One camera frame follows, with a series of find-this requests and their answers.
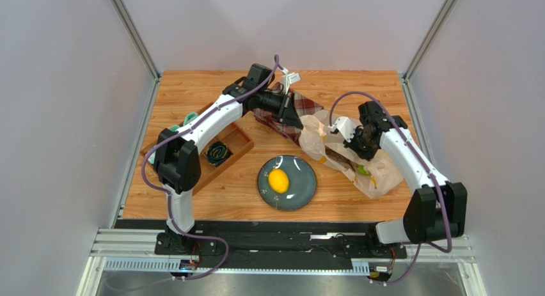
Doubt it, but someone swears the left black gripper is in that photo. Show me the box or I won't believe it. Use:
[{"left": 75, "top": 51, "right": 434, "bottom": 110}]
[{"left": 257, "top": 90, "right": 303, "bottom": 131}]

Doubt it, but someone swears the green fake fruit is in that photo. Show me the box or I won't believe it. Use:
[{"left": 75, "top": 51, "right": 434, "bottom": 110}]
[{"left": 358, "top": 165, "right": 371, "bottom": 176}]

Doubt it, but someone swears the translucent plastic bag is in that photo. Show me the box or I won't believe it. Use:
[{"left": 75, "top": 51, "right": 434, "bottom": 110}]
[{"left": 298, "top": 110, "right": 404, "bottom": 198}]

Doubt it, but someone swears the yellow fake fruit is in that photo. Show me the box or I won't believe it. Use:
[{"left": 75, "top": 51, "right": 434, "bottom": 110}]
[{"left": 267, "top": 168, "right": 290, "bottom": 194}]

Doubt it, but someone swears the dark red fake fruit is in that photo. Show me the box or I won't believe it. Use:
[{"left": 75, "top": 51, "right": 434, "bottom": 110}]
[{"left": 326, "top": 147, "right": 358, "bottom": 171}]

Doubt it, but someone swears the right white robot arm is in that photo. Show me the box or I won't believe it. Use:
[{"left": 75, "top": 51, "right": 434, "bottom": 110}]
[{"left": 332, "top": 101, "right": 468, "bottom": 252}]

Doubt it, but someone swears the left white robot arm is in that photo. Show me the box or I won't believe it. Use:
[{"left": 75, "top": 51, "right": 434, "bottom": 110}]
[{"left": 151, "top": 63, "right": 303, "bottom": 254}]

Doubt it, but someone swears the red plaid cloth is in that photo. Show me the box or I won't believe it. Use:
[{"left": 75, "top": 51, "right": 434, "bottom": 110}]
[{"left": 253, "top": 88, "right": 324, "bottom": 146}]

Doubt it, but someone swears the wooden compartment tray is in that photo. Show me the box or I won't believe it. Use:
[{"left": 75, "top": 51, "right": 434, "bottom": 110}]
[{"left": 139, "top": 103, "right": 254, "bottom": 195}]

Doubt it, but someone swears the blue ceramic plate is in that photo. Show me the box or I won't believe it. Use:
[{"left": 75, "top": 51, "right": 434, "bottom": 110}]
[{"left": 257, "top": 155, "right": 318, "bottom": 211}]

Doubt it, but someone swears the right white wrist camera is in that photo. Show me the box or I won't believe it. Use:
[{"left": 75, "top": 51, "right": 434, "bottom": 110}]
[{"left": 329, "top": 116, "right": 359, "bottom": 143}]

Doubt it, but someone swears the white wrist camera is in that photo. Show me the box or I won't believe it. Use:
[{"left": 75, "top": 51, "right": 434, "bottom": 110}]
[
  {"left": 329, "top": 116, "right": 359, "bottom": 143},
  {"left": 280, "top": 68, "right": 301, "bottom": 94}
]

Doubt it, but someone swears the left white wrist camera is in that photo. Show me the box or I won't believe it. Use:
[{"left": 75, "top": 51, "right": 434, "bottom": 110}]
[{"left": 280, "top": 68, "right": 301, "bottom": 94}]

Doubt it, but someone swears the dark coiled cable bundle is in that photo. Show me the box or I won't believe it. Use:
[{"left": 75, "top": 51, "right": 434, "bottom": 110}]
[{"left": 204, "top": 141, "right": 233, "bottom": 167}]

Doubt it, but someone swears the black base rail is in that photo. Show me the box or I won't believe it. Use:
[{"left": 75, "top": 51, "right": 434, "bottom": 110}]
[{"left": 114, "top": 219, "right": 403, "bottom": 266}]

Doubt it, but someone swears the aluminium frame rail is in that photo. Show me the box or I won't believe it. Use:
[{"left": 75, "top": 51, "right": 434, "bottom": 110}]
[{"left": 90, "top": 229, "right": 476, "bottom": 276}]

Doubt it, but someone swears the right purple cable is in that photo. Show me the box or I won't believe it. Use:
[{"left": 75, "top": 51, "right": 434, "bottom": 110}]
[{"left": 328, "top": 91, "right": 453, "bottom": 286}]

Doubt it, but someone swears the purple cable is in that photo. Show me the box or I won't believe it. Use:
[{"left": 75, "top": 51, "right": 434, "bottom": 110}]
[
  {"left": 140, "top": 54, "right": 282, "bottom": 281},
  {"left": 328, "top": 91, "right": 453, "bottom": 286}
]

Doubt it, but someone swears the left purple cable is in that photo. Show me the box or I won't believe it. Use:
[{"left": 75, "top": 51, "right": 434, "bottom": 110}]
[{"left": 140, "top": 54, "right": 282, "bottom": 281}]

